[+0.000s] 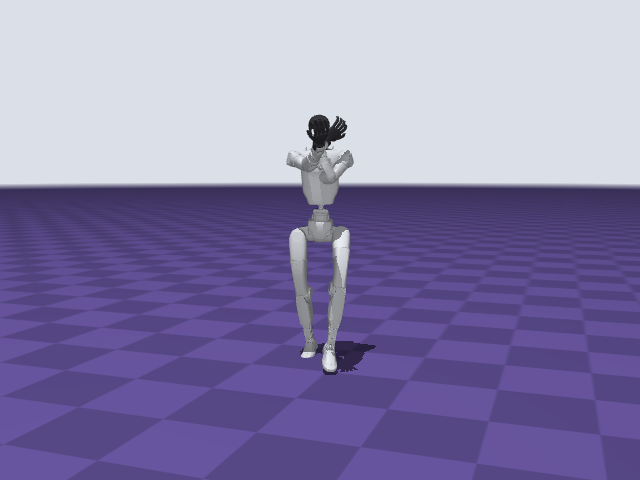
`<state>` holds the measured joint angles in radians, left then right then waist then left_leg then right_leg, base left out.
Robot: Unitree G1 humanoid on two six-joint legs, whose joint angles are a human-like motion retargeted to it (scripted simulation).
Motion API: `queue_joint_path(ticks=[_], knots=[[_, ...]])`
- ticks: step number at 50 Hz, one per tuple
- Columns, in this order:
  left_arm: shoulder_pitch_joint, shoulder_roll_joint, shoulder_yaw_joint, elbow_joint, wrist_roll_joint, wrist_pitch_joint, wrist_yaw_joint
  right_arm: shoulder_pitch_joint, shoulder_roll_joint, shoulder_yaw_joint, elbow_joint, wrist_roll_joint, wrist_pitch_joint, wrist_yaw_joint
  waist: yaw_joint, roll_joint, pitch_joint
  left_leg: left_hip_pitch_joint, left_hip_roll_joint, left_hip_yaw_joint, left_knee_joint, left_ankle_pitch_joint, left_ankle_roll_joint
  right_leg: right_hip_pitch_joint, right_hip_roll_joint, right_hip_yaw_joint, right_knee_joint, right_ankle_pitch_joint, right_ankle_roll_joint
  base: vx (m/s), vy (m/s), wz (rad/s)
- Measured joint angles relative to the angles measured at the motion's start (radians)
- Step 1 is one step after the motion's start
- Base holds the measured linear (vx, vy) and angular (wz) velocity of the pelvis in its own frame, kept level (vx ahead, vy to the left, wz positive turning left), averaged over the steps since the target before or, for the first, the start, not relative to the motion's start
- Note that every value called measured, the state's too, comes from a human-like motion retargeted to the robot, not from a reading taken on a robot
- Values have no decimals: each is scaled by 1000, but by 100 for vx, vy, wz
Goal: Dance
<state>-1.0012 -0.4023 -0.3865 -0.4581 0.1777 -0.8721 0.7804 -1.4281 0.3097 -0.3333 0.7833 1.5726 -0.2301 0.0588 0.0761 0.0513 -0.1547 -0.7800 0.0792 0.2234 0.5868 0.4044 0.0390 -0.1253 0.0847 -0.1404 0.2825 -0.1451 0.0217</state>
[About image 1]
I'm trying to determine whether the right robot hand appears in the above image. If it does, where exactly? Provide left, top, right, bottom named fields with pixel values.
left=307, top=118, right=329, bottom=151

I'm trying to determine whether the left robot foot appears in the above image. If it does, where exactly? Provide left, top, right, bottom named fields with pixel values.
left=322, top=343, right=337, bottom=372

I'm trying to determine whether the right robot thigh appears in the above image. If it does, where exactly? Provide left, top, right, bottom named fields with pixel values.
left=289, top=226, right=313, bottom=302

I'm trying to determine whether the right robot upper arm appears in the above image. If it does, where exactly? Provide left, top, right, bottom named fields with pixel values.
left=286, top=151, right=318, bottom=172

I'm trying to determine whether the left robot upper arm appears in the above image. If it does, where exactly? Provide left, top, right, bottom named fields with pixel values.
left=320, top=150, right=354, bottom=184

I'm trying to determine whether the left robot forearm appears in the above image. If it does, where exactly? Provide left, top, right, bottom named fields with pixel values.
left=318, top=140, right=336, bottom=181

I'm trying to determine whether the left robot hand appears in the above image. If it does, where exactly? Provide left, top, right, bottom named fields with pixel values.
left=326, top=116, right=347, bottom=146

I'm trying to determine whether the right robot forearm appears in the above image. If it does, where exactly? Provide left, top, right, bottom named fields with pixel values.
left=302, top=146, right=325, bottom=170

